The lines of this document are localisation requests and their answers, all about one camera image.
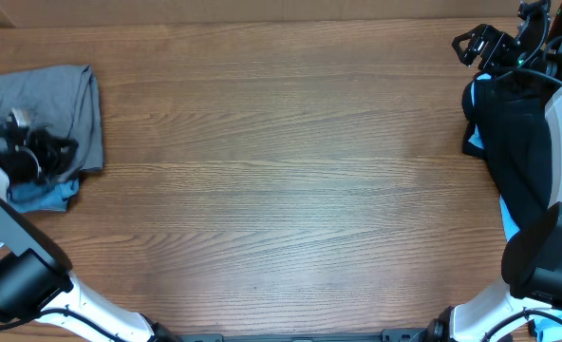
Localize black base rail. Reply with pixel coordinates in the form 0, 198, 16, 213
178, 328, 427, 342

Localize blue denim garment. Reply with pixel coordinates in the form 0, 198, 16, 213
7, 179, 80, 214

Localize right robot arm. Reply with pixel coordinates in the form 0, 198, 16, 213
418, 1, 562, 341

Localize light blue garment in pile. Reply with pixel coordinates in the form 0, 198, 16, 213
462, 81, 562, 342

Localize grey shorts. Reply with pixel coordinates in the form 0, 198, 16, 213
0, 65, 104, 181

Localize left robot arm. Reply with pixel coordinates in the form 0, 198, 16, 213
0, 155, 177, 341

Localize black garment in pile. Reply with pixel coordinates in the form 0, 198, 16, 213
469, 73, 553, 229

